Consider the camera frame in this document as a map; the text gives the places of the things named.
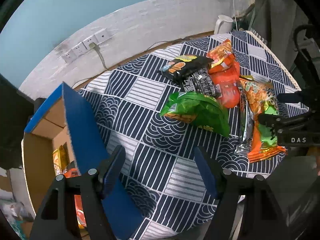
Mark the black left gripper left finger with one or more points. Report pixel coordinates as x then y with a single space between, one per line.
56 217

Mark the large orange chip bag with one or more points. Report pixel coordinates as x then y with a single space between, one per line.
73 172

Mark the orange green rice cracker bag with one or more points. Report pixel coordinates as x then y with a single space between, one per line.
263 109

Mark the black yellow snack bag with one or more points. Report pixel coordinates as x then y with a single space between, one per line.
183 66

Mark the orange stick snack bag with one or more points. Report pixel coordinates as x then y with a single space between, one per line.
222 57

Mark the silver foil snack bag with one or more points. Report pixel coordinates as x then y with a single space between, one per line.
246 127

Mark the gold foil snack bag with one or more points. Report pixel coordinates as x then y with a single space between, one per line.
60 160

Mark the red snack packet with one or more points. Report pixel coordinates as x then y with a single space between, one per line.
226 82

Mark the blue cardboard box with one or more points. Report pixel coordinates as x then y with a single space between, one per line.
65 118

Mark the navy white patterned tablecloth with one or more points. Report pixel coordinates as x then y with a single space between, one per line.
159 172

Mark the black printed snack packet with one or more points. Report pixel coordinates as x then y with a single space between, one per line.
200 82

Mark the green snack bag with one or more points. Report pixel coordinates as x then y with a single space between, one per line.
198 110

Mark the grey fabric chair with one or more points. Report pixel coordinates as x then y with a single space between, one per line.
276 21

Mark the white electric kettle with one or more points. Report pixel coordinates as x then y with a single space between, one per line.
224 24

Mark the white wall socket strip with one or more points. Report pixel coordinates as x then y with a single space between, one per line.
87 44

